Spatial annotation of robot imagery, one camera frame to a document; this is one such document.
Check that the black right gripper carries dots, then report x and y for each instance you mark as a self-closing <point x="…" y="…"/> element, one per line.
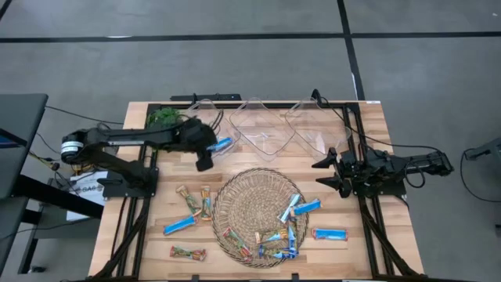
<point x="352" y="168"/>

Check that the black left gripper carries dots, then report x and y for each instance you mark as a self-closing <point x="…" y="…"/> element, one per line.
<point x="193" y="135"/>

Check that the green potted plant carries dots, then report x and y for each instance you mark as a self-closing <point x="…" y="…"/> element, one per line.
<point x="162" y="116"/>

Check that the dark grey desk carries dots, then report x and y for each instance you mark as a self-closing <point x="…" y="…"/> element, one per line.
<point x="19" y="129"/>

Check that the black power strip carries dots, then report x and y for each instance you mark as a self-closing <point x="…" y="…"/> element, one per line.
<point x="211" y="96"/>

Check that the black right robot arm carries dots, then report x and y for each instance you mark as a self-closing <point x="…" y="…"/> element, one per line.
<point x="426" y="162"/>

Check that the grey equipment leg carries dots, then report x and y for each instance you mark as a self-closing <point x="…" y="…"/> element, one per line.
<point x="487" y="149"/>

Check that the white paper sheet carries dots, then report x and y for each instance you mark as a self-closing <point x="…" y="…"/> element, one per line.
<point x="86" y="181"/>

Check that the black aluminium table frame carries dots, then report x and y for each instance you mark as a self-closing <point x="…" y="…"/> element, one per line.
<point x="156" y="105"/>

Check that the clear plastic bin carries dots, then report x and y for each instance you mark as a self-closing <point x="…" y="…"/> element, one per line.
<point x="260" y="129"/>
<point x="227" y="123"/>
<point x="313" y="125"/>

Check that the black desk leg bar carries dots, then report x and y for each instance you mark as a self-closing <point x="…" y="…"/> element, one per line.
<point x="58" y="197"/>

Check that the pale blue granola bar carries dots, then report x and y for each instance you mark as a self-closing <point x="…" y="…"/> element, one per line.
<point x="289" y="207"/>

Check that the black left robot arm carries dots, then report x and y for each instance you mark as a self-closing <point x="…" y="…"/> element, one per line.
<point x="129" y="137"/>

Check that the round woven straw placemat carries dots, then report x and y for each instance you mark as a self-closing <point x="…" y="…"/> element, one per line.
<point x="250" y="203"/>

